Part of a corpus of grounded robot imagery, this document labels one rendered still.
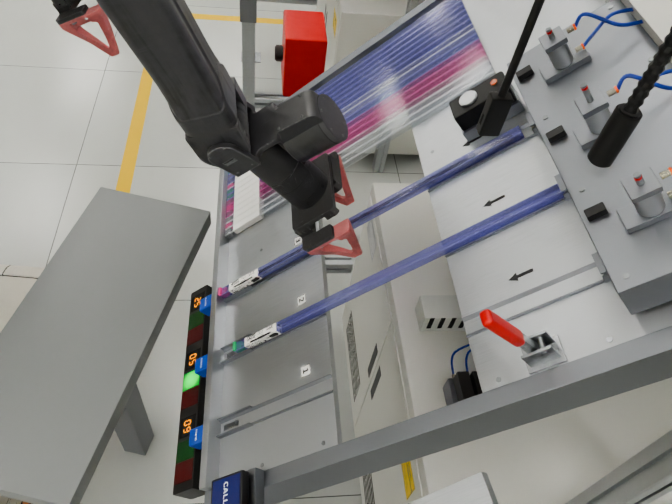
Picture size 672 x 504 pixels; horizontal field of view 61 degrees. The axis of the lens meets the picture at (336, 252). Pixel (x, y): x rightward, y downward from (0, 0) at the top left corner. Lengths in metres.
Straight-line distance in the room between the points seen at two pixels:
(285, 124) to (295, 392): 0.33
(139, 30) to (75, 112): 2.02
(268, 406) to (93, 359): 0.38
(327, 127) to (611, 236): 0.30
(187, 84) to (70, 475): 0.62
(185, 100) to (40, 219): 1.59
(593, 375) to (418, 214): 0.74
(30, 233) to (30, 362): 1.06
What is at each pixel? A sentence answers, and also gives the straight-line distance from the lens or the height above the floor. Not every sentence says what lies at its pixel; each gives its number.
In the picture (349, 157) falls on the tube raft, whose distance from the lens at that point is 0.88.
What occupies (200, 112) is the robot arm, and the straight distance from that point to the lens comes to 0.58.
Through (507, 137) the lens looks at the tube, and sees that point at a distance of 0.74.
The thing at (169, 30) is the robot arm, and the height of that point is 1.23.
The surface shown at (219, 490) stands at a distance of 0.72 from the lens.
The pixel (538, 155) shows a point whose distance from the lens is 0.72.
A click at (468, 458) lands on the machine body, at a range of 0.97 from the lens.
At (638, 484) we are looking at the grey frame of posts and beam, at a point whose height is 0.83.
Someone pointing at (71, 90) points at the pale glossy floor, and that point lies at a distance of 2.65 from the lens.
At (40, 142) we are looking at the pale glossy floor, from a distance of 2.41.
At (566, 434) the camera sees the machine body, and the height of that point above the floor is 0.62.
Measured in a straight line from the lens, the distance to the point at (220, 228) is 1.00.
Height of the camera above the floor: 1.48
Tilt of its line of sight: 50 degrees down
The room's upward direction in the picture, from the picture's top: 10 degrees clockwise
